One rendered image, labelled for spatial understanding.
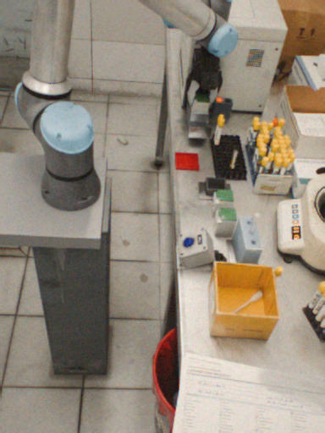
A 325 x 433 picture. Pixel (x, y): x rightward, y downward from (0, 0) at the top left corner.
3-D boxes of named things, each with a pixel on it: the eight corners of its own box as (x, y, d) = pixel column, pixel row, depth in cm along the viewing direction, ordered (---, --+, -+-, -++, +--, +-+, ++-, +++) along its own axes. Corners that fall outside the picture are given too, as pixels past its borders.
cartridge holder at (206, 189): (197, 184, 138) (199, 176, 136) (228, 187, 139) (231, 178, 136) (198, 199, 135) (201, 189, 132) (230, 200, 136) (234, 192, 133)
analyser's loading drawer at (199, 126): (184, 97, 162) (187, 84, 158) (205, 98, 163) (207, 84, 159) (188, 137, 149) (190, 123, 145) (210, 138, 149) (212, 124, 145)
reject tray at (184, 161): (174, 154, 146) (174, 151, 146) (197, 155, 147) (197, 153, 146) (175, 169, 142) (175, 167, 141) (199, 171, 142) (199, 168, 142)
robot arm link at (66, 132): (56, 183, 114) (52, 138, 104) (34, 150, 121) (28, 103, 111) (102, 168, 119) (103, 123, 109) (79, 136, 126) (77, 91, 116)
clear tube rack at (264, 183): (243, 145, 152) (248, 127, 146) (274, 147, 152) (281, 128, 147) (252, 193, 138) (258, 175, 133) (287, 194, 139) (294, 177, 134)
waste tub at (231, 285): (206, 285, 116) (213, 260, 109) (262, 290, 117) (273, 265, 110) (208, 337, 108) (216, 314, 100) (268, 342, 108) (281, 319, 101)
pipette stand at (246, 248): (225, 241, 126) (233, 216, 118) (251, 242, 127) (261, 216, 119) (230, 274, 119) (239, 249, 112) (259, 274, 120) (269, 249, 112)
